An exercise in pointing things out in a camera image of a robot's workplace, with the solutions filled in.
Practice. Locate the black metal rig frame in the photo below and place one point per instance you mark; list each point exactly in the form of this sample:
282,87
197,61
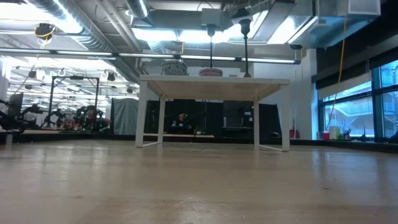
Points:
74,77

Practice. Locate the grey ceiling box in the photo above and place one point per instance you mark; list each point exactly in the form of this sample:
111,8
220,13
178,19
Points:
210,14

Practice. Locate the silver round ventilation duct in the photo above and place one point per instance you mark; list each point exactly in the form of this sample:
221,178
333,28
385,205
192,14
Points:
136,7

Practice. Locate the background black robot arm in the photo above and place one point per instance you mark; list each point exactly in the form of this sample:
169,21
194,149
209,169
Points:
14,121

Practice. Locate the white plastic jug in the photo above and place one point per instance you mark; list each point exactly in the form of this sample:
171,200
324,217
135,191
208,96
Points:
334,133

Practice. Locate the white perforated metal shelf riser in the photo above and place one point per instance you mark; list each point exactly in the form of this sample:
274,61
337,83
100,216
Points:
217,88

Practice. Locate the grey curtain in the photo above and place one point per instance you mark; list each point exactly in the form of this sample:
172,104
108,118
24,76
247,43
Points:
124,115

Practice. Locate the medium black candlestick holder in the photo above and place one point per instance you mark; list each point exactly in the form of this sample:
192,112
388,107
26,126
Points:
211,29

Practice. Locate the silver corrugated ventilation duct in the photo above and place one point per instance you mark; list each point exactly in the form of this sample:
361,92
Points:
90,37

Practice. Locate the black wall camera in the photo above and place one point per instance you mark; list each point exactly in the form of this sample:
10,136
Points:
296,46

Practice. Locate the red container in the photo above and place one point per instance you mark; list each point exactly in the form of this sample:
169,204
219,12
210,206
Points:
325,136

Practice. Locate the pink speckled candle tin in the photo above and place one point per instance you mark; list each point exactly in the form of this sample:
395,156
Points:
211,72

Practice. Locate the black partition wall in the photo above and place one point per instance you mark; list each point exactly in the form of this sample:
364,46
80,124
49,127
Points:
217,115

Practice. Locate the black spot lamp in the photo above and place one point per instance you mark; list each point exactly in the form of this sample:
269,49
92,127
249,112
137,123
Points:
110,76
32,73

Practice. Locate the long tube light bar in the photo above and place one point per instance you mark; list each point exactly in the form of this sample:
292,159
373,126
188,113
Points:
146,55

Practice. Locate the red dustpan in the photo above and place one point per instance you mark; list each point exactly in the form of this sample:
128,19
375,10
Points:
293,133

